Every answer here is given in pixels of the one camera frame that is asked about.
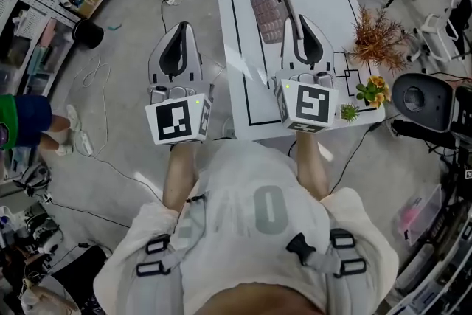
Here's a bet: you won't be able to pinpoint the cardboard box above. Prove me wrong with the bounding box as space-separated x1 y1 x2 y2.
77 0 105 18

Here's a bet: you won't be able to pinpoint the black bucket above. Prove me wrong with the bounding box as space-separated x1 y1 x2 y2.
71 18 105 49

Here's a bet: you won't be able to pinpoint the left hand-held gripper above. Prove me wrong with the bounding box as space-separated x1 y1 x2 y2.
145 21 214 147

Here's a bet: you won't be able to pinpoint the white coiled cable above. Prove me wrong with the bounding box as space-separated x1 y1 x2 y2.
81 54 112 89

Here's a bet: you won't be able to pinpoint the clear plastic storage box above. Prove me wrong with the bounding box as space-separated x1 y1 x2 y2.
395 183 443 247

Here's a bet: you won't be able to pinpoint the black floor cable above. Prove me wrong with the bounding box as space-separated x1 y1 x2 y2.
328 113 402 195
159 0 170 35
90 153 165 204

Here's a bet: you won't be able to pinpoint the grey harness strap black buckles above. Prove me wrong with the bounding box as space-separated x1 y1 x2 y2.
285 228 368 315
135 234 185 315

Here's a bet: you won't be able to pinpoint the person's right forearm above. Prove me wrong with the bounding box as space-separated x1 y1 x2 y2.
294 128 331 202

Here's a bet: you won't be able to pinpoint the person's left forearm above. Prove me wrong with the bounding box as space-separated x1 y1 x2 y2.
162 143 201 214

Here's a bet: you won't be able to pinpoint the small green succulent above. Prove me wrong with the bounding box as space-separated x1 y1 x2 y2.
339 103 361 122

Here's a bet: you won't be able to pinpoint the orange dried plant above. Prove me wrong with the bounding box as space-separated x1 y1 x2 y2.
344 4 412 75

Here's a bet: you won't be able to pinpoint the grey calculator with pink keys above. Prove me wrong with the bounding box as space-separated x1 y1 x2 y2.
249 0 305 46

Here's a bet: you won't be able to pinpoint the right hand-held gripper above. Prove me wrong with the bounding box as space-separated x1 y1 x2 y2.
274 13 339 134

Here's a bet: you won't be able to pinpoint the yellow flower plant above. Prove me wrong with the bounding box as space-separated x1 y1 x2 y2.
355 75 392 110

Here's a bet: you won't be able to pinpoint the grey metal shelf rack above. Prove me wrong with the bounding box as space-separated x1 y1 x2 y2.
0 0 156 145

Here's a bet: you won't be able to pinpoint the person's white shirt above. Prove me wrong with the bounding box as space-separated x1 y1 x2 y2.
93 139 400 315

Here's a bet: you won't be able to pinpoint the white plastic chair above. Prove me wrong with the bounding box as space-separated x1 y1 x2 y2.
409 5 462 66

